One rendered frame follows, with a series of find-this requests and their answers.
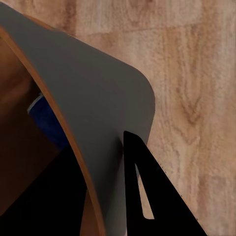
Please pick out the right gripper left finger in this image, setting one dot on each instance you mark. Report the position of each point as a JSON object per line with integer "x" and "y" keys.
{"x": 53, "y": 203}

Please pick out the can of soda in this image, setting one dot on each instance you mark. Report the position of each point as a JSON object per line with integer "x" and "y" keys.
{"x": 45, "y": 119}

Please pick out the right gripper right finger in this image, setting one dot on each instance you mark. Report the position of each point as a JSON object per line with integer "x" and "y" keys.
{"x": 172, "y": 217}

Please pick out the trash can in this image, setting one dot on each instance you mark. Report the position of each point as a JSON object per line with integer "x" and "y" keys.
{"x": 95, "y": 97}

